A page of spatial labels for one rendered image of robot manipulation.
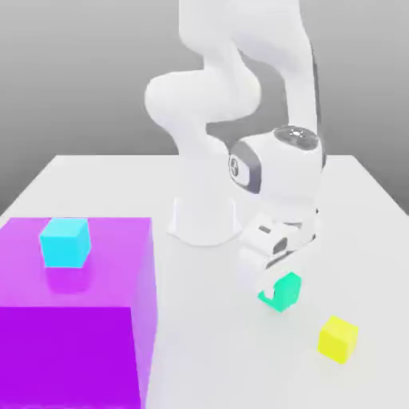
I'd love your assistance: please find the large magenta box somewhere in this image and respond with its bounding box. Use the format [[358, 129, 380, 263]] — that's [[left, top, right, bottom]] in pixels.
[[0, 216, 158, 409]]

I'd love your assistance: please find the small green cube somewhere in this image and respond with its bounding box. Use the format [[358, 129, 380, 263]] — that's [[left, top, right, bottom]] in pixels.
[[257, 271, 303, 314]]

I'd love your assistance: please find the small yellow cube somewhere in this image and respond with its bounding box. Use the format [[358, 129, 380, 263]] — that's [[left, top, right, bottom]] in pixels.
[[316, 315, 359, 366]]

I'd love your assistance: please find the small cyan cube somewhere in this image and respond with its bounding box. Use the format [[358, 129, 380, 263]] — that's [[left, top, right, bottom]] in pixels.
[[38, 217, 93, 270]]

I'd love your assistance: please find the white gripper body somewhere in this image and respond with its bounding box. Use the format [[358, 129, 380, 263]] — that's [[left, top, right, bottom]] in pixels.
[[240, 248, 304, 284]]

